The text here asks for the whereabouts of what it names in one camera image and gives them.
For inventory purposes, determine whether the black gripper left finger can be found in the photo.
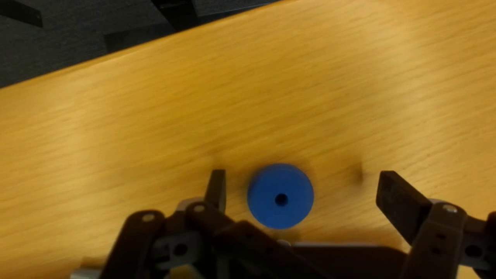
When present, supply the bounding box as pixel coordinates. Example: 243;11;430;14
99;167;333;279

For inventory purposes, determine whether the blue disc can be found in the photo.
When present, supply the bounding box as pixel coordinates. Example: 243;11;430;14
246;163;316;231

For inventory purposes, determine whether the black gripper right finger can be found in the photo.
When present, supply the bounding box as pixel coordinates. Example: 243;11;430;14
373;170;496;279

